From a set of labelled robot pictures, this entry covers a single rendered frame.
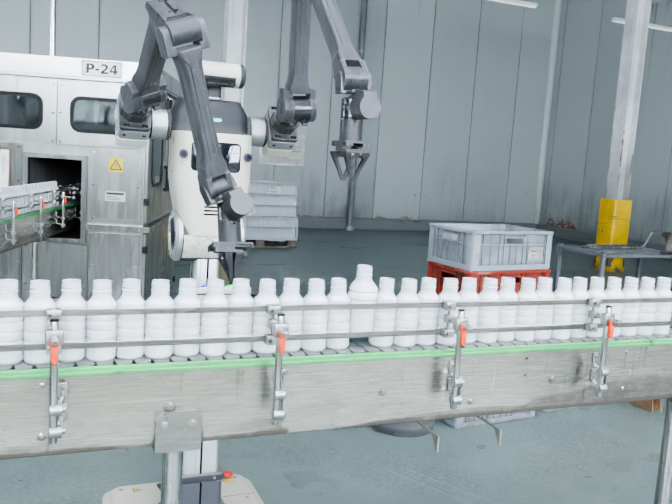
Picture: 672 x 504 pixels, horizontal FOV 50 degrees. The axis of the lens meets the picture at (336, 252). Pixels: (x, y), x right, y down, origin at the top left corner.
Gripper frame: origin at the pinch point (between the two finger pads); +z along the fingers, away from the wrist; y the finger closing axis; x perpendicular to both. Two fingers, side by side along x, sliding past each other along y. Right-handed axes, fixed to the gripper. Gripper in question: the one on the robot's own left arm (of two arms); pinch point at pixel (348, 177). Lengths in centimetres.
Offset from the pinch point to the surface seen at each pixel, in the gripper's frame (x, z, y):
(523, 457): -156, 139, 118
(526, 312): -45, 32, -17
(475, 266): -145, 47, 158
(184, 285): 43, 24, -16
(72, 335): 66, 34, -18
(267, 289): 25.0, 25.3, -17.2
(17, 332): 76, 33, -17
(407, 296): -10.2, 27.4, -17.2
